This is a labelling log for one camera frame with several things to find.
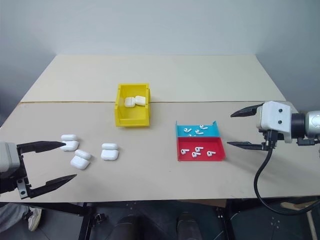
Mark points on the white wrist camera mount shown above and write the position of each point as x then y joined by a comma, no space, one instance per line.
8,157
273,117

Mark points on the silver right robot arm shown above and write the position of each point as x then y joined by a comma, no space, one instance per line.
310,123

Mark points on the blue plastic tray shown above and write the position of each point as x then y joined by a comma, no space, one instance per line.
181,131

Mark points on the grey trouser leg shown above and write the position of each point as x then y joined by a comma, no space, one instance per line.
11,212

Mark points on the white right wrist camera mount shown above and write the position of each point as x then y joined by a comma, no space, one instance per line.
273,117

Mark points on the white charging case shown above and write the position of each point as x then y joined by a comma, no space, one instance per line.
109,152
80,161
130,102
140,100
71,145

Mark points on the white wireless earbud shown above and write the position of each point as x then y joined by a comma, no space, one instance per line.
211,153
198,149
195,154
187,130
184,151
190,135
203,127
198,132

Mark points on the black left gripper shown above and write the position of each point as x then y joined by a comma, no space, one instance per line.
10,183

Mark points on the beige wooden piece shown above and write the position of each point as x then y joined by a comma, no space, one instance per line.
300,205

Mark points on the yellow plastic bin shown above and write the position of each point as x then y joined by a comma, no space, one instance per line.
132,120

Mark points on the closed white charging case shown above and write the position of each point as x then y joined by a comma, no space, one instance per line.
140,100
130,102

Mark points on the red plastic tray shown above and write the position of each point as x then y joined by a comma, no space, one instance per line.
200,159

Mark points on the white sneaker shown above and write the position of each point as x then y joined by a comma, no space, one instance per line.
34,218

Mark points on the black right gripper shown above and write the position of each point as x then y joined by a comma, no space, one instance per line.
269,140

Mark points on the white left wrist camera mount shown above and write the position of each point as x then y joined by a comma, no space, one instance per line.
8,157

